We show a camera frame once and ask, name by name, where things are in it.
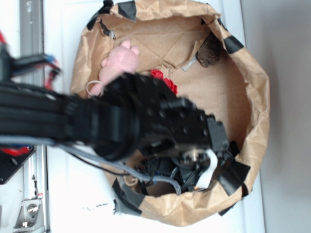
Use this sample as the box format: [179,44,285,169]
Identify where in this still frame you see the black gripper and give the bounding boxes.
[102,73,229,160]

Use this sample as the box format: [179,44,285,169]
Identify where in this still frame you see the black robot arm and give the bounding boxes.
[0,73,229,161]

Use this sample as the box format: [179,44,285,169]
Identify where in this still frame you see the pink plush bunny toy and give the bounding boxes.
[86,40,140,97]

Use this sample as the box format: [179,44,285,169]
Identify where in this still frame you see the brown paper bag bin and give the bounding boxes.
[70,0,270,226]

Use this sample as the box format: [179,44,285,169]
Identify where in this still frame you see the dark brown rock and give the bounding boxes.
[196,32,227,68]

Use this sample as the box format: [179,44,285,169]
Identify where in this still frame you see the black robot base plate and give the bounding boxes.
[0,145,36,185]

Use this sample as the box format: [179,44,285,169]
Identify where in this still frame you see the metal corner bracket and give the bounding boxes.
[13,199,43,232]

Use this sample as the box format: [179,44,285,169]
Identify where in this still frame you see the red and black wires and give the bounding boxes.
[0,30,63,90]

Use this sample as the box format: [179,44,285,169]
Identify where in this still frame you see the aluminium extrusion rail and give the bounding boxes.
[19,0,50,233]

